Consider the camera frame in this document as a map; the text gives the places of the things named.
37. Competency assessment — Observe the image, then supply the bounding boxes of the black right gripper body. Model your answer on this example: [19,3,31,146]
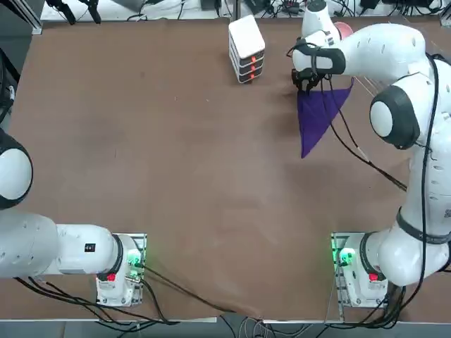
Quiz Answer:
[291,68,334,89]

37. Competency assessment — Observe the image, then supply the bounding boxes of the pink bowl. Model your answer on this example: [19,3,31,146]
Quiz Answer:
[333,21,354,39]

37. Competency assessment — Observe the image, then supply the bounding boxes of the black base cable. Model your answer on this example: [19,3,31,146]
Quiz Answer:
[142,265,247,314]

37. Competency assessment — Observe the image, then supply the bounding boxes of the purple cloth towel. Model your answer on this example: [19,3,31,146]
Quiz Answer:
[297,77,355,159]

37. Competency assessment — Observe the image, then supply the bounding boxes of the white mini drawer cabinet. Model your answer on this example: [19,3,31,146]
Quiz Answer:
[228,14,266,85]

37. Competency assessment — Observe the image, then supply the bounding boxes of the black stand leg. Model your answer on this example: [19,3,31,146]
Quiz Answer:
[47,0,77,25]
[79,0,102,24]

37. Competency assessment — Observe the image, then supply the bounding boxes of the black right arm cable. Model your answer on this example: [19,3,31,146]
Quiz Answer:
[287,42,443,323]

